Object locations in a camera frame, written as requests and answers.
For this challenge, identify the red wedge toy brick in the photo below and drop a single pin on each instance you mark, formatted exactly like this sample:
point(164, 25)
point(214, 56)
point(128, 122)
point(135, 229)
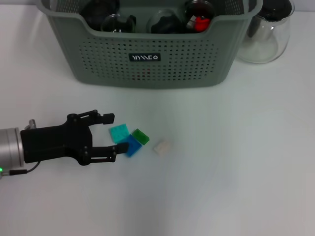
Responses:
point(201, 24)

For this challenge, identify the long white toy brick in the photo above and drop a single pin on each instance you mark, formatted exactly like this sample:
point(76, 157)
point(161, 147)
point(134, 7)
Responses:
point(190, 23)

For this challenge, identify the green toy brick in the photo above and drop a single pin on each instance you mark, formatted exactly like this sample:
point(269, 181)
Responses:
point(140, 136)

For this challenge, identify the grey-green perforated storage bin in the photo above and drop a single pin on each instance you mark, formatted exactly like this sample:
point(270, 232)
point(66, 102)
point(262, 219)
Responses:
point(172, 68)

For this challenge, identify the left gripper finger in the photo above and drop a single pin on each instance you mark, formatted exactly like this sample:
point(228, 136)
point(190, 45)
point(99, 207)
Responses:
point(103, 153)
point(108, 118)

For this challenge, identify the glass teacup black sleeve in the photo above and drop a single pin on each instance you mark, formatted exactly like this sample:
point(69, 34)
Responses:
point(197, 7)
point(165, 24)
point(118, 24)

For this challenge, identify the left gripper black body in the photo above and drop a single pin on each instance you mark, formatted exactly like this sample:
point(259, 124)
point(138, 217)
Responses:
point(56, 141)

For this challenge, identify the cyan translucent toy brick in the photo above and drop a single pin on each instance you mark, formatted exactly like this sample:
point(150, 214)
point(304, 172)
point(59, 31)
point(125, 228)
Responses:
point(119, 132)

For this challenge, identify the glass carafe with black lid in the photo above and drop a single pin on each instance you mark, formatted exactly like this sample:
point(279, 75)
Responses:
point(265, 49)

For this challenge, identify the blue translucent toy brick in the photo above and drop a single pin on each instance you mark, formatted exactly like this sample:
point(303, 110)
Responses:
point(135, 147)

